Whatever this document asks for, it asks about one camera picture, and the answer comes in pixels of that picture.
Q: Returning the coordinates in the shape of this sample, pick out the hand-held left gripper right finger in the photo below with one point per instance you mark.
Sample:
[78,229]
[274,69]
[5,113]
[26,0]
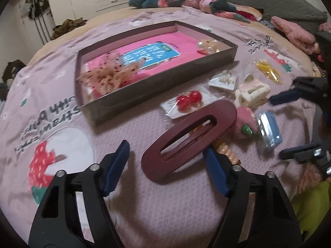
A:
[214,170]

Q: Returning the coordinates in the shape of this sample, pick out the green hair clip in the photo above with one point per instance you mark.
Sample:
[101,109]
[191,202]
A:
[247,131]

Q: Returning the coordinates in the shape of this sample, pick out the red cherry hair clip packet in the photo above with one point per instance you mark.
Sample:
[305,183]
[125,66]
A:
[186,100]

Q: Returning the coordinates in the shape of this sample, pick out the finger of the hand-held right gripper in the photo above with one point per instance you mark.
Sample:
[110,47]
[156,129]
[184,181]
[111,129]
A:
[294,152]
[284,97]

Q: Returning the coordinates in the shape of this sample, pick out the beige translucent flower hair clip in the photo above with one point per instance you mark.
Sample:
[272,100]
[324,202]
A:
[206,47]

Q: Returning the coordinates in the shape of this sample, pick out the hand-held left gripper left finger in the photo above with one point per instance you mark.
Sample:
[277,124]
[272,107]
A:
[116,165]

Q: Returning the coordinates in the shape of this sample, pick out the white earring card packet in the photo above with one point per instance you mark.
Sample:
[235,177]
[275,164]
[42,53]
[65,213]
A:
[222,81]

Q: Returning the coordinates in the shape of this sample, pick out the yellow-green garment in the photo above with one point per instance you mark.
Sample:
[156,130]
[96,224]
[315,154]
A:
[313,206]

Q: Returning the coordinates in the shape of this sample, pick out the speckled translucent claw hair clip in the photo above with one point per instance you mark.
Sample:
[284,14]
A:
[108,78]

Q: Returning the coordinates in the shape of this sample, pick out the large maroon hair clip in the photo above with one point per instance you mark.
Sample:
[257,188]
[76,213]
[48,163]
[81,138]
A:
[155,165]

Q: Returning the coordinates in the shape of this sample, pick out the pink strawberry printed blanket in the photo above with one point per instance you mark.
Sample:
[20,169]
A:
[51,87]

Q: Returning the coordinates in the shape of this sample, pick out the dark bag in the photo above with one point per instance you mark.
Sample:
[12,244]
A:
[13,69]

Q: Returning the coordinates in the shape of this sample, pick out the grey quilted cushion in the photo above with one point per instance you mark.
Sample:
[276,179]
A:
[271,0]

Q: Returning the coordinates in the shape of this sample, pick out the camouflage clothing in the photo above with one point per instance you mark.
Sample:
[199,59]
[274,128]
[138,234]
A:
[67,27]

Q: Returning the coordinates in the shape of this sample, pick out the red white cloth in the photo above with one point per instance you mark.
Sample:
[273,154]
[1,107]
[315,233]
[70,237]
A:
[248,13]

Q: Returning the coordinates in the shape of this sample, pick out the coat rack with dark bags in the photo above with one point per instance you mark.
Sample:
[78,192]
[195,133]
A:
[36,7]

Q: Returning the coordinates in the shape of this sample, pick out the yellow hair clip packet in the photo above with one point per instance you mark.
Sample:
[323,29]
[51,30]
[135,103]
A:
[267,69]

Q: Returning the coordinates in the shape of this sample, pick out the blue clip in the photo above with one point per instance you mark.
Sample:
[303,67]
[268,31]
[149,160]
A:
[271,131]

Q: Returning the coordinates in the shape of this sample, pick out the shallow brown box pink bottom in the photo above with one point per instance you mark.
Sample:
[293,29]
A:
[155,95]

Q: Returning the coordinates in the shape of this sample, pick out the cream white claw hair clip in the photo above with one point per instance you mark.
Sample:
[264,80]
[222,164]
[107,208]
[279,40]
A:
[252,90]

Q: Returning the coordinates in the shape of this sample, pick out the pink plush garment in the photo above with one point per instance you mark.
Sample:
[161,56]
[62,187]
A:
[294,32]

